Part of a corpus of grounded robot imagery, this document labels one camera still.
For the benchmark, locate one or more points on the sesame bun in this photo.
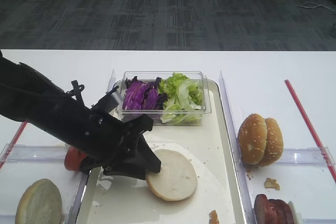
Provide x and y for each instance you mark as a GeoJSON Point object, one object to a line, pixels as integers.
{"type": "Point", "coordinates": [252, 136]}
{"type": "Point", "coordinates": [274, 143]}

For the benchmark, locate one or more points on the rear sesame bun top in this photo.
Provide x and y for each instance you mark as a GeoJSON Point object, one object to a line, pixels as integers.
{"type": "Point", "coordinates": [274, 143]}

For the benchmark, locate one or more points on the white block behind patties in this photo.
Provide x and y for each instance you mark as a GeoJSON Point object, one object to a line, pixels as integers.
{"type": "Point", "coordinates": [297, 217]}

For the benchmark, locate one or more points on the left red strip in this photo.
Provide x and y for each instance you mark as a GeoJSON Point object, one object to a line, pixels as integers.
{"type": "Point", "coordinates": [14, 142]}

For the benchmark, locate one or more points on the red strip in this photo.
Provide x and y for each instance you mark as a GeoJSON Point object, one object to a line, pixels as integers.
{"type": "Point", "coordinates": [311, 129]}
{"type": "Point", "coordinates": [14, 142]}

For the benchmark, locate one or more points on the white metal tray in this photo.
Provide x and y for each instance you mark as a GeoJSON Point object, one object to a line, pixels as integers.
{"type": "Point", "coordinates": [117, 199]}

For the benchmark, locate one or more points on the lower right clear cross divider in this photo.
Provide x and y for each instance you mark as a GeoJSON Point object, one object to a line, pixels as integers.
{"type": "Point", "coordinates": [318, 221]}

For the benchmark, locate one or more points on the orange crumb on tray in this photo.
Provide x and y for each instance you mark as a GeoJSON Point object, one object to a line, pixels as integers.
{"type": "Point", "coordinates": [213, 217]}

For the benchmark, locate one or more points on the right long clear divider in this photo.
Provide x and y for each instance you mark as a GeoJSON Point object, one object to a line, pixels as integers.
{"type": "Point", "coordinates": [240, 174]}

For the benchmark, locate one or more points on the bun slice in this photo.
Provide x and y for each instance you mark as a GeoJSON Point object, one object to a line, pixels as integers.
{"type": "Point", "coordinates": [177, 179]}
{"type": "Point", "coordinates": [40, 203]}

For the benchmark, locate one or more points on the purple cabbage leaves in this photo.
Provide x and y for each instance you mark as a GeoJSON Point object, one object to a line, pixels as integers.
{"type": "Point", "coordinates": [141, 95]}

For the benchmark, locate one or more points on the dark meat patty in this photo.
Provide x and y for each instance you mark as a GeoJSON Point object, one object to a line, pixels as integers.
{"type": "Point", "coordinates": [280, 211]}
{"type": "Point", "coordinates": [261, 209]}

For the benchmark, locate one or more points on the upper left clear cross divider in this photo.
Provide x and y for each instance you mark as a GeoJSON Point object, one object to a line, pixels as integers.
{"type": "Point", "coordinates": [26, 153]}

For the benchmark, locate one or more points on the upper right clear cross divider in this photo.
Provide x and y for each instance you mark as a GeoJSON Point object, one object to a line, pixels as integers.
{"type": "Point", "coordinates": [314, 156]}

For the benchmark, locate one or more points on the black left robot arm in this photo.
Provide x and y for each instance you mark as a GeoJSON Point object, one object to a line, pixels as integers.
{"type": "Point", "coordinates": [28, 96]}

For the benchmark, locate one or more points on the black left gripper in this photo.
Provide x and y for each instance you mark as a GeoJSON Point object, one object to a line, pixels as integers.
{"type": "Point", "coordinates": [123, 151]}

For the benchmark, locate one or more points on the clear cross divider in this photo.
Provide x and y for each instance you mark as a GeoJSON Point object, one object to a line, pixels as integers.
{"type": "Point", "coordinates": [318, 221]}
{"type": "Point", "coordinates": [26, 153]}
{"type": "Point", "coordinates": [314, 156]}

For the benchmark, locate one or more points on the bread crumb on table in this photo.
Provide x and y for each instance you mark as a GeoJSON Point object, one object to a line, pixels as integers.
{"type": "Point", "coordinates": [271, 184]}

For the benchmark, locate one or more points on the clear plastic salad box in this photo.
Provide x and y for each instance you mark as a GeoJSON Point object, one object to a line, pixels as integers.
{"type": "Point", "coordinates": [150, 76]}

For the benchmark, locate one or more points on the rear dark meat patty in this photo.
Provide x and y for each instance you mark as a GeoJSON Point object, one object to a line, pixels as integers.
{"type": "Point", "coordinates": [280, 211]}

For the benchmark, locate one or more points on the front sesame bun top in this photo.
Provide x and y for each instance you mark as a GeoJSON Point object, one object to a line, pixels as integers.
{"type": "Point", "coordinates": [252, 136]}

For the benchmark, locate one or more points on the green lettuce leaves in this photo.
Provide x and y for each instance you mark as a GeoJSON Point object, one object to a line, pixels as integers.
{"type": "Point", "coordinates": [184, 99]}

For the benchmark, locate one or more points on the right red strip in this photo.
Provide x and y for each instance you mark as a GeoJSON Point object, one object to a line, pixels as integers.
{"type": "Point", "coordinates": [311, 129]}

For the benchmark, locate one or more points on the front dark meat patty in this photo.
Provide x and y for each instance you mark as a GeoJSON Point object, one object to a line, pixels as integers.
{"type": "Point", "coordinates": [261, 209]}

